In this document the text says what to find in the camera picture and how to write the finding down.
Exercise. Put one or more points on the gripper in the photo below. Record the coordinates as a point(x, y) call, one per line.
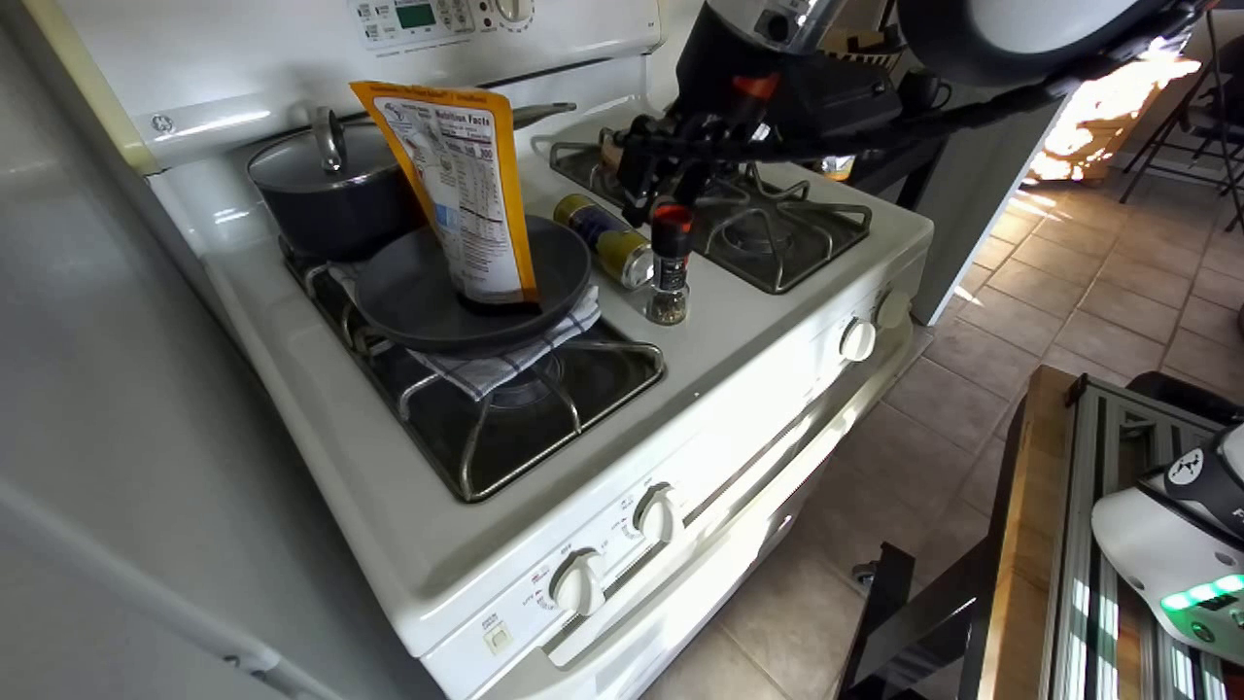
point(777, 97)

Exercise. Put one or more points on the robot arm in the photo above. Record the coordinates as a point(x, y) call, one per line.
point(1157, 544)

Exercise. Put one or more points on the spice shaker with red cap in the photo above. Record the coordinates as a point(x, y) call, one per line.
point(669, 282)

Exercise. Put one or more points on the black stove burner grate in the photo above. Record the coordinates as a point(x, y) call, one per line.
point(777, 243)
point(505, 437)

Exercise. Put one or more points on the white gas stove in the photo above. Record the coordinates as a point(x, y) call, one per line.
point(739, 389)

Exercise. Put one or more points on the white stove knob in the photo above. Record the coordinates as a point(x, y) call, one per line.
point(580, 583)
point(892, 309)
point(857, 340)
point(658, 513)

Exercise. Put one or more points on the yellow and blue can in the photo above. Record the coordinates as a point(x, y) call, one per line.
point(607, 243)

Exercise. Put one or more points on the orange food packet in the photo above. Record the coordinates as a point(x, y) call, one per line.
point(466, 185)

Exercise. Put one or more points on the white timer knob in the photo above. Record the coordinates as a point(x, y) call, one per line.
point(513, 8)

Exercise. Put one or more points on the checked dish towel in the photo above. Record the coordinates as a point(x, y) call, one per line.
point(486, 369)

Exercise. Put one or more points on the dark frying pan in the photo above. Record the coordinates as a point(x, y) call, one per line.
point(418, 301)

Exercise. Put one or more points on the dark saucepan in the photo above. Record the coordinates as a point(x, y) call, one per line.
point(330, 219)

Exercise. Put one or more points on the glass saucepan lid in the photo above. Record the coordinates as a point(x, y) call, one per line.
point(321, 160)

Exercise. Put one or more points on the white oven door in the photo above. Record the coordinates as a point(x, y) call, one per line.
point(719, 603)

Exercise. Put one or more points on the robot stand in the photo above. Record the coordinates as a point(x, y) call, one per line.
point(1030, 544)

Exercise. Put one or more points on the black folding chair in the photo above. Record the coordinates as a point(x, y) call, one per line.
point(1210, 107)

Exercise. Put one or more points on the grey refrigerator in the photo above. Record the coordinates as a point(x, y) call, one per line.
point(126, 437)

